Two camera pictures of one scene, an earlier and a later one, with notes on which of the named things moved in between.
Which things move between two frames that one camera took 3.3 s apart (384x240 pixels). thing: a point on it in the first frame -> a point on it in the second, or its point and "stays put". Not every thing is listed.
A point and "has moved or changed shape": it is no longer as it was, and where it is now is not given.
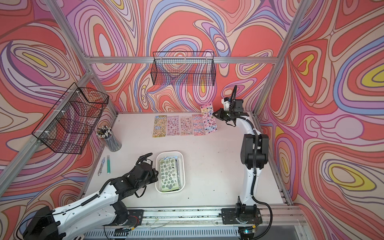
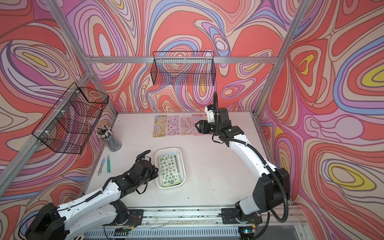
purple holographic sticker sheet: (177, 161) -> (173, 154)
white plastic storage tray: (171, 177) has moved or changed shape
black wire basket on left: (69, 125) stays put
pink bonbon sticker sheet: (186, 125) stays put
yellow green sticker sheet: (160, 126) stays put
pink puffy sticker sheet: (173, 125) stays put
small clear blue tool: (100, 170) stays put
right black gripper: (220, 115) -> (203, 128)
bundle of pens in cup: (104, 132) stays put
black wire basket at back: (187, 68) stays put
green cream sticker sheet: (168, 174) has moved or changed shape
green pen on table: (108, 164) stays put
